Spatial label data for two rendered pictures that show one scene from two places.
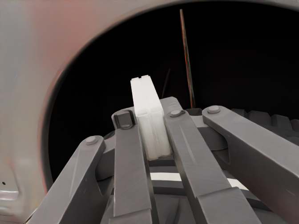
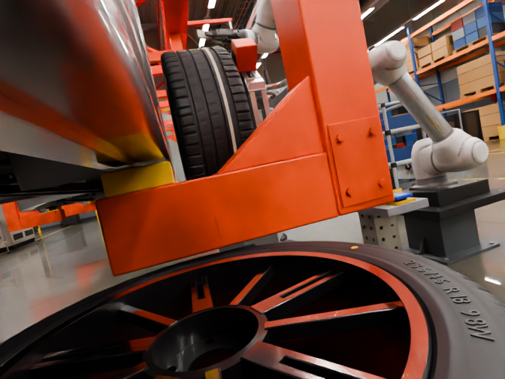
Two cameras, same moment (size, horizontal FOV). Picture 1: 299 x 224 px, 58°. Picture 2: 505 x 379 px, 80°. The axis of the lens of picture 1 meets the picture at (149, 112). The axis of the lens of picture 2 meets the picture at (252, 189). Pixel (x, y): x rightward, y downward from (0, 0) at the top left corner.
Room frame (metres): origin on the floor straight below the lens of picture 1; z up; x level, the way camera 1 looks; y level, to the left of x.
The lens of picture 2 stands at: (0.91, 1.07, 0.68)
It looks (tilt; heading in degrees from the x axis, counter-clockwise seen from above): 4 degrees down; 232
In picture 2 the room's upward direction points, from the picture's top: 12 degrees counter-clockwise
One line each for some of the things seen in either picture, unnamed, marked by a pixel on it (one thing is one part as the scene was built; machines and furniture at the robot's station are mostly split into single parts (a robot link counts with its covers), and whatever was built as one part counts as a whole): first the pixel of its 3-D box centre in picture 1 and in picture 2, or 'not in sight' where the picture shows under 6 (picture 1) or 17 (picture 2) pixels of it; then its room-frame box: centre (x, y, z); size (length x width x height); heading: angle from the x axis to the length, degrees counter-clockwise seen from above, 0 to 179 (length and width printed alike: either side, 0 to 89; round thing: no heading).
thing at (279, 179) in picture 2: not in sight; (216, 169); (0.52, 0.44, 0.69); 0.52 x 0.17 x 0.35; 156
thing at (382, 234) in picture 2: not in sight; (384, 257); (-0.20, 0.41, 0.21); 0.10 x 0.10 x 0.42; 66
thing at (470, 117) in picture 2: not in sight; (447, 134); (-8.60, -2.10, 0.49); 1.26 x 0.85 x 0.97; 69
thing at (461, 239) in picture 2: not in sight; (439, 223); (-0.92, 0.35, 0.15); 0.50 x 0.50 x 0.30; 68
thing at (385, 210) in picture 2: not in sight; (370, 203); (-0.21, 0.38, 0.44); 0.43 x 0.17 x 0.03; 66
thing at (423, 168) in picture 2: not in sight; (428, 157); (-0.92, 0.35, 0.53); 0.18 x 0.16 x 0.22; 66
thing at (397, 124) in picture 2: not in sight; (391, 158); (-1.99, -0.40, 0.50); 0.54 x 0.42 x 1.00; 66
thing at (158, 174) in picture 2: not in sight; (142, 179); (0.68, 0.37, 0.71); 0.14 x 0.14 x 0.05; 66
